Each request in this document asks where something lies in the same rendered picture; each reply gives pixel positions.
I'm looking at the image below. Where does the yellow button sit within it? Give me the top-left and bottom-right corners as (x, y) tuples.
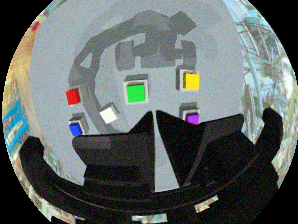
(176, 69), (200, 92)

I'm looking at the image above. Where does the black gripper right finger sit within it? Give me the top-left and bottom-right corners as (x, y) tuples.
(157, 109), (245, 188)

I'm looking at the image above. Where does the purple button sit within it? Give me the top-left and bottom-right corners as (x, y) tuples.
(180, 105), (201, 124)

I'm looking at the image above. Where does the green button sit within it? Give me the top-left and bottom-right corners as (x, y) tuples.
(122, 79), (149, 104)

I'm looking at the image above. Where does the blue button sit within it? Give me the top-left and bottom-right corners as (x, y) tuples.
(68, 116), (89, 136)

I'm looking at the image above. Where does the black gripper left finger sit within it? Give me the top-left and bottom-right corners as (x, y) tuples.
(72, 111), (156, 192)

